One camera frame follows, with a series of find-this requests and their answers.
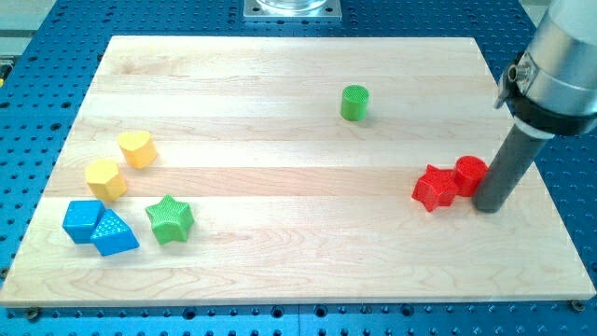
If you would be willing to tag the yellow hexagon block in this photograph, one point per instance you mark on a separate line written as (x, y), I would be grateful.
(105, 180)

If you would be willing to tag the green star block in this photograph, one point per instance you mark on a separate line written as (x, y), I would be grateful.
(170, 220)

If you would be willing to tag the wooden board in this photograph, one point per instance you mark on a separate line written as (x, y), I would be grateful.
(293, 203)

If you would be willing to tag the blue cube block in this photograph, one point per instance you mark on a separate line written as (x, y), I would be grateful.
(81, 218)

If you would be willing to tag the red cylinder block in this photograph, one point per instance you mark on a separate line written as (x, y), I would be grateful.
(468, 173)

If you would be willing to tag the red star block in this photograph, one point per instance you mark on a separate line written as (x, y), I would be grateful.
(435, 188)

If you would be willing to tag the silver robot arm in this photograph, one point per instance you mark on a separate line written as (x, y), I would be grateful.
(552, 84)

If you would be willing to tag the blue triangle block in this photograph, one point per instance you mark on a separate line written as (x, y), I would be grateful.
(113, 235)

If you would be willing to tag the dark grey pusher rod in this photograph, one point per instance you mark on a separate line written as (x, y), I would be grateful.
(514, 157)

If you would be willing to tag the yellow heart block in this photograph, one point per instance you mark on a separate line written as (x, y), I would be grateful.
(138, 148)

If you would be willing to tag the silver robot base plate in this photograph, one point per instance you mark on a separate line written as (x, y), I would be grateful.
(292, 10)

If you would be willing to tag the green cylinder block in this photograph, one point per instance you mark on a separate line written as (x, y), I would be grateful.
(354, 102)

